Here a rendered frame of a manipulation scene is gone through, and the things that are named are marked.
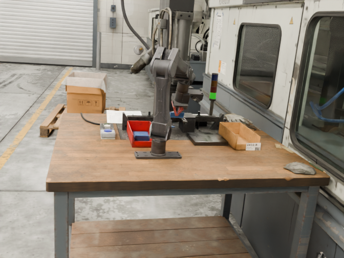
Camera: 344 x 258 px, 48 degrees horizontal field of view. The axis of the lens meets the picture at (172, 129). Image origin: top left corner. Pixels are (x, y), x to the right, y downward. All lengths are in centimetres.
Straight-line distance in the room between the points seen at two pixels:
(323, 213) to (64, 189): 110
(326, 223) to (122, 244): 112
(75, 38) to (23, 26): 137
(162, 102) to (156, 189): 36
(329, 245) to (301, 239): 11
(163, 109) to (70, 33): 965
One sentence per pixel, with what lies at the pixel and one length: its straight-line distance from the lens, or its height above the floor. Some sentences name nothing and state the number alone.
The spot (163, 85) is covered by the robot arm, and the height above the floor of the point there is 121.
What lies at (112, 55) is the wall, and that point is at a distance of 1119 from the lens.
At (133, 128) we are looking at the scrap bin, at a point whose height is 92.
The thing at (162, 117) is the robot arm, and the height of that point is 108.
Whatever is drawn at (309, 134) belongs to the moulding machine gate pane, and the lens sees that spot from 192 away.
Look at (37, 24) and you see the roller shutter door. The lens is 1127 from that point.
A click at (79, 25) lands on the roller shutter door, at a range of 1112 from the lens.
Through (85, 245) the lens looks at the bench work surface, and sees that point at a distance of 230.
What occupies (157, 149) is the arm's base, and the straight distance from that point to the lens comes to 162.
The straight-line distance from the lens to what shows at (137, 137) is 182.
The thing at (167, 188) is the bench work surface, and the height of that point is 86.
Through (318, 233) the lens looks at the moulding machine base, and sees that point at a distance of 190.
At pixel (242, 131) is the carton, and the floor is 93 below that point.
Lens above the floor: 147
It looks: 16 degrees down
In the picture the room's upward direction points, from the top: 4 degrees clockwise
